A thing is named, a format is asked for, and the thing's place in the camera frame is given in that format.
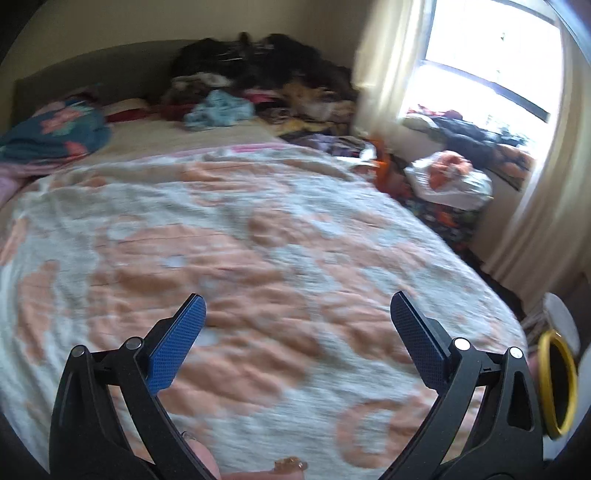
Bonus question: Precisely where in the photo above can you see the yellow rimmed trash bin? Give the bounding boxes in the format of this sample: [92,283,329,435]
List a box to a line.
[537,330,578,440]

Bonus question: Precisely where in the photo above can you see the left hand thumb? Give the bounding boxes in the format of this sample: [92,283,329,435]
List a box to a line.
[181,430,310,480]

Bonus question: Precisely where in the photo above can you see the white octagonal stool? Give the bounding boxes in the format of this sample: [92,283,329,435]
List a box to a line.
[521,293,581,357]

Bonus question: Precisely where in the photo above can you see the cream curtain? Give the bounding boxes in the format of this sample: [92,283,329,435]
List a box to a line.
[352,0,435,140]
[485,29,590,311]

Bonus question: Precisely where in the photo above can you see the dinosaur print laundry basket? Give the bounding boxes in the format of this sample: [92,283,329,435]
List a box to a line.
[394,185,480,252]

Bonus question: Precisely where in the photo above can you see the orange white tufted bedspread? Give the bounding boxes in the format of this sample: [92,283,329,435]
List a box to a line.
[1,145,526,479]

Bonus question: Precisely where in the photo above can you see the white plastic bag with clothes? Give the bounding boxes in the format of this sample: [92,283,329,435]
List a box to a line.
[404,150,493,211]

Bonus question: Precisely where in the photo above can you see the clothes on window sill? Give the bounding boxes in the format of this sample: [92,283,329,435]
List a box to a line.
[402,111,535,191]

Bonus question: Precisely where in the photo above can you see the orange bag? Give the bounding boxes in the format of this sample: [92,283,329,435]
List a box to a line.
[369,138,391,193]

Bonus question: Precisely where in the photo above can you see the blue floral pillow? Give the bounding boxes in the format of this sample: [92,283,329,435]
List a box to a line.
[1,98,111,165]

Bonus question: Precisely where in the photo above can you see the light blue garment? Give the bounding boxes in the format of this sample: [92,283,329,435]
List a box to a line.
[182,90,256,131]

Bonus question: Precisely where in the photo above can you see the pile of clothes on bed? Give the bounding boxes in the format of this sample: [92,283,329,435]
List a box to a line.
[159,32,358,139]

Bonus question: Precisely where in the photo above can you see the left cream curtain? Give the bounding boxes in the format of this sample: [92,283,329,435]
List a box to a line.
[352,0,435,140]

